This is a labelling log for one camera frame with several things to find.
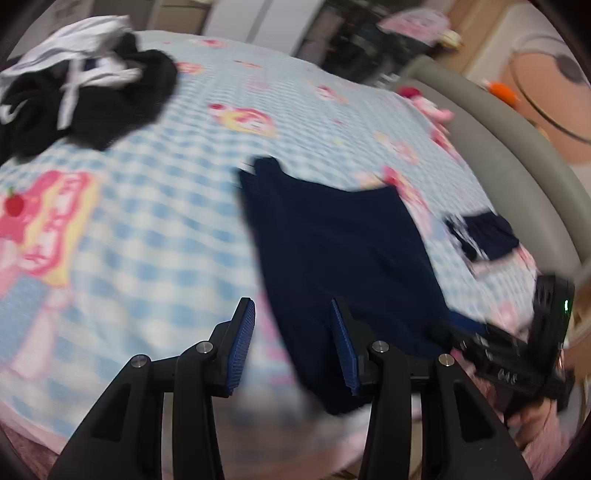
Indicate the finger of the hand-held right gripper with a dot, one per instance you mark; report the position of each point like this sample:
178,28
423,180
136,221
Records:
466,322
461,344

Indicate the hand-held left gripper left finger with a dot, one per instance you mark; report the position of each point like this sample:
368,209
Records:
242,341

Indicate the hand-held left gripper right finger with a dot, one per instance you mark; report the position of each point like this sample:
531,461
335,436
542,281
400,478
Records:
344,350

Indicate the navy white-striped pants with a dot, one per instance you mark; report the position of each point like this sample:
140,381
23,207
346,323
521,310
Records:
332,258

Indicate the person's right forearm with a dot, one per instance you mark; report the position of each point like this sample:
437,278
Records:
551,454

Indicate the person's right hand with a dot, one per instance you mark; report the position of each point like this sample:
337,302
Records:
531,417

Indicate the folded navy striped shorts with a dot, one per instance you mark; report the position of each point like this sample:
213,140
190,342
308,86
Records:
489,230

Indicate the blue checked printed blanket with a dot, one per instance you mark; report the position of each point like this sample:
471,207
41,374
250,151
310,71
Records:
161,230

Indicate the grey upholstered bed headboard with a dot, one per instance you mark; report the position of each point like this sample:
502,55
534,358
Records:
508,152

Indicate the pink and white plush toy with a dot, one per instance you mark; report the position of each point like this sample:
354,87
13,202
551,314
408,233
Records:
431,108

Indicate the orange plush toy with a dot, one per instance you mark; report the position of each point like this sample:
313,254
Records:
503,90

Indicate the dark pink plush ball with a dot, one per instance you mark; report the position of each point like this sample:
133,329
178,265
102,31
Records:
408,92

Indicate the pink plush cloth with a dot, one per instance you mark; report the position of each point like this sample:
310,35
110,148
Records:
25,454

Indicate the black zip jacket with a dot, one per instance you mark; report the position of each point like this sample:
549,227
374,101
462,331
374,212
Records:
124,101

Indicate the glass door wardrobe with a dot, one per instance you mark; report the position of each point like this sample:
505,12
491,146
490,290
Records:
360,50

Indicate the pink printed hanging cloth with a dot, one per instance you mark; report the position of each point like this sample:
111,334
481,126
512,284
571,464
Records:
415,25

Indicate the black striped pants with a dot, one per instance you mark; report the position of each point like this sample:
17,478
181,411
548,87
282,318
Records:
23,122

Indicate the white garment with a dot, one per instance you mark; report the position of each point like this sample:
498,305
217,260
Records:
69,41

